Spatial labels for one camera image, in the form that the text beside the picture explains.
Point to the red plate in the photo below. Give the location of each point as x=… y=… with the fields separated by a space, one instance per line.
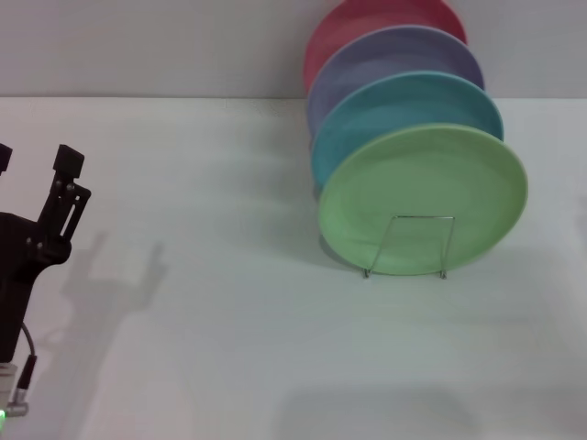
x=367 y=18

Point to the light blue plate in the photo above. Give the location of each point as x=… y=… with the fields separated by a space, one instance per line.
x=390 y=105

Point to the purple plate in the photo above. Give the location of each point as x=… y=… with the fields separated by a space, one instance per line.
x=390 y=50

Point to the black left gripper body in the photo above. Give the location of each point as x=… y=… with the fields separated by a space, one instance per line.
x=18 y=256

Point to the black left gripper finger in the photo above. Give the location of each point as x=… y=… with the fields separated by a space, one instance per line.
x=4 y=158
x=69 y=162

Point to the green plate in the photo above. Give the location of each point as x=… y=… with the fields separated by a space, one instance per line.
x=422 y=192

